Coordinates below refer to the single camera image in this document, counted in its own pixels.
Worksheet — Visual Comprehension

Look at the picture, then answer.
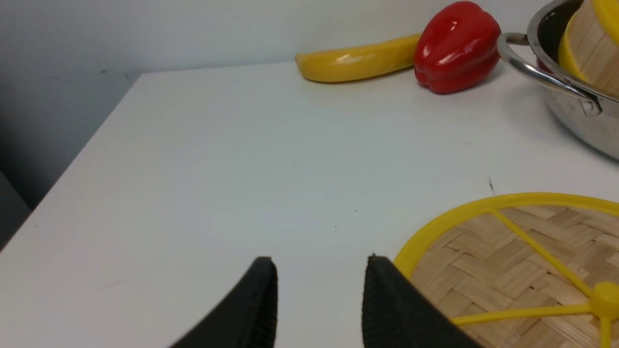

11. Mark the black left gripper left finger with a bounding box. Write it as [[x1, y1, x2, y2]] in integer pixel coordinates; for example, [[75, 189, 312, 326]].
[[172, 256, 278, 348]]

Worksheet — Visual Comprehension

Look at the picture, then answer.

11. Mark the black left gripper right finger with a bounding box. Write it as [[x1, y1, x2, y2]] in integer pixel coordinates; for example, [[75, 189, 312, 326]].
[[362, 255, 479, 348]]

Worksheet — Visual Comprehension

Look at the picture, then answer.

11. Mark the yellow bamboo steamer lid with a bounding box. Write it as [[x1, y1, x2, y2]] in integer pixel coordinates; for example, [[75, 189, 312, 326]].
[[393, 192, 619, 348]]

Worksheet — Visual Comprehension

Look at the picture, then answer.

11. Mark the stainless steel pot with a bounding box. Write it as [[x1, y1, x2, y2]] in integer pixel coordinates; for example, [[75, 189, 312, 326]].
[[497, 0, 619, 159]]

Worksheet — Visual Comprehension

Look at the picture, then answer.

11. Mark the yellow bamboo steamer basket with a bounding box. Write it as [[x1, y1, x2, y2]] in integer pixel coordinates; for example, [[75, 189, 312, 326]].
[[559, 0, 619, 97]]

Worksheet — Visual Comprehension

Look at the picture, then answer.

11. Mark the yellow toy banana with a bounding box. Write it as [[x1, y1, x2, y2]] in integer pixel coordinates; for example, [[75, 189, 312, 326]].
[[295, 33, 421, 84]]

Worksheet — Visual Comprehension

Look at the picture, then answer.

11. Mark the red toy bell pepper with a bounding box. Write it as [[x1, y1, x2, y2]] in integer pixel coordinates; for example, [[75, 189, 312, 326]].
[[415, 1, 501, 94]]

